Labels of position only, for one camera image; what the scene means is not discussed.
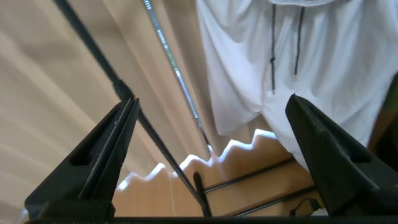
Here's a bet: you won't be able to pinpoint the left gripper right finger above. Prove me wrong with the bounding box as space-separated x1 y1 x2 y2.
285 94 398 217

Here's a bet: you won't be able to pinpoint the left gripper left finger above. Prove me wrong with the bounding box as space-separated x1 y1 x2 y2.
24 97 141 218

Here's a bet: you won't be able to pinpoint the pale grey shorts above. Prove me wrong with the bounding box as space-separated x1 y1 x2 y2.
195 0 398 172

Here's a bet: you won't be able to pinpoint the black clothes rack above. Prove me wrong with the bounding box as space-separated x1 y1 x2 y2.
52 0 318 218

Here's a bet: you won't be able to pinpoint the black cable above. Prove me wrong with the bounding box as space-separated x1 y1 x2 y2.
289 197 323 217

